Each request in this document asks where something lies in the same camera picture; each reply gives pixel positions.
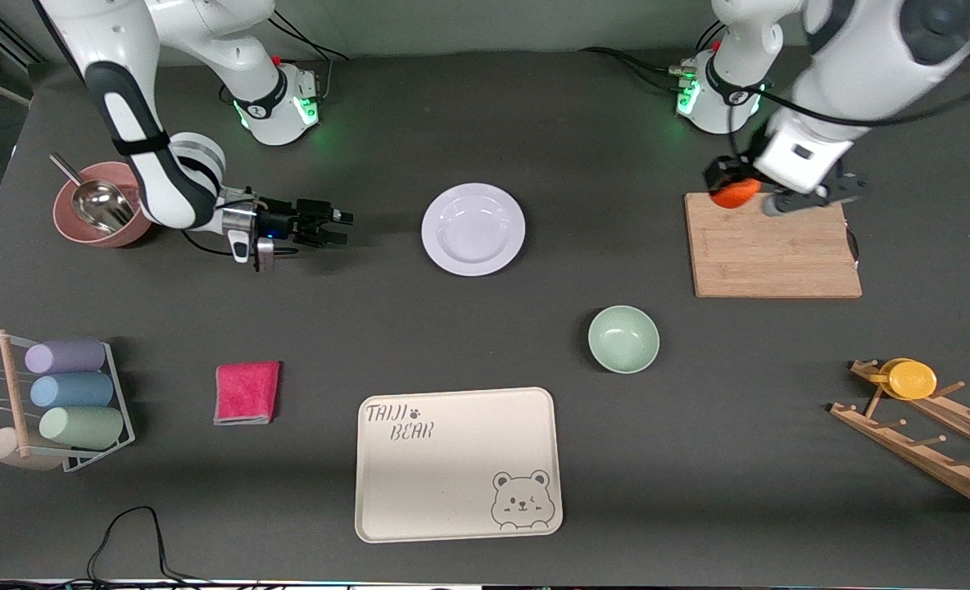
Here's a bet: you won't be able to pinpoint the light green bowl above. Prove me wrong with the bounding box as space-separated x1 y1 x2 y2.
587 305 661 375

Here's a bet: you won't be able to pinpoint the black base cables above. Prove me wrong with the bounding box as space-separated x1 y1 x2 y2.
268 8 351 63
578 20 728 93

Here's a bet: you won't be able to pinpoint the black floor cable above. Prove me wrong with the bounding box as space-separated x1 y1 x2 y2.
84 506 207 588

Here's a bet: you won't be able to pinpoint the wooden cutting board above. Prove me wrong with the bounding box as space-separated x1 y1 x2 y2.
685 193 864 300

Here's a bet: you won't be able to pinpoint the pink bowl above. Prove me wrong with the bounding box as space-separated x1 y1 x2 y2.
52 161 156 248

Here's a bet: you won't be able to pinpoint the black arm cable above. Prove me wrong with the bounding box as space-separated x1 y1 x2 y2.
180 229 302 260
723 61 970 177

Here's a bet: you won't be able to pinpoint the black right base cables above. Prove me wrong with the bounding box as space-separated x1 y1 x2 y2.
268 8 351 63

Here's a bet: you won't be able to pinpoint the wooden peg rack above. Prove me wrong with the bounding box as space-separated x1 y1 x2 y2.
829 359 970 517

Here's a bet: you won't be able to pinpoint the white round plate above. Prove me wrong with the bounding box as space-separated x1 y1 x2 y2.
421 183 528 278

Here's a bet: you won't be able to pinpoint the green cup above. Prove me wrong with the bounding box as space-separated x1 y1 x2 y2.
39 406 125 452

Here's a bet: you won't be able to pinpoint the purple cup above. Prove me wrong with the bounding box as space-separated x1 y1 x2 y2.
25 338 107 376

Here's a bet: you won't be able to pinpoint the black left base cables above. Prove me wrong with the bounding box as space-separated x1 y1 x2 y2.
578 20 728 93

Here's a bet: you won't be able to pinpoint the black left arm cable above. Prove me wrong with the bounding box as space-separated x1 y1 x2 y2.
723 61 970 177

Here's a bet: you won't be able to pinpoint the white wire cup rack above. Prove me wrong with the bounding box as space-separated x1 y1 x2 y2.
0 329 137 474

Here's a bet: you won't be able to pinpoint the beige cup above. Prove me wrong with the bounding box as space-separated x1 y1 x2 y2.
0 426 65 473

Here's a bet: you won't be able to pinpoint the metal scoop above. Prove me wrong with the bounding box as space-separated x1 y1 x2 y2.
49 152 138 235

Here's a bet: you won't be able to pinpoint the blue cup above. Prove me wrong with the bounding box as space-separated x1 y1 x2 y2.
29 373 116 410

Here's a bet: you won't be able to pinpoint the orange fruit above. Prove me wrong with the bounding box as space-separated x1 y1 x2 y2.
712 176 763 210

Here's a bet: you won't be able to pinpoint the pink folded cloth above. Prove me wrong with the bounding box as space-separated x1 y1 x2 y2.
213 361 282 427

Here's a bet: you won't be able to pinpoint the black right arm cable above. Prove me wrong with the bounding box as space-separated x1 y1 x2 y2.
180 229 302 260

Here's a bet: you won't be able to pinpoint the beige tray with bear print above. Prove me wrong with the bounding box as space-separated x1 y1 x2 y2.
355 387 564 544

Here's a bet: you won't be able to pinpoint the yellow cup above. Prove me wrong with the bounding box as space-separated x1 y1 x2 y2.
870 358 939 402

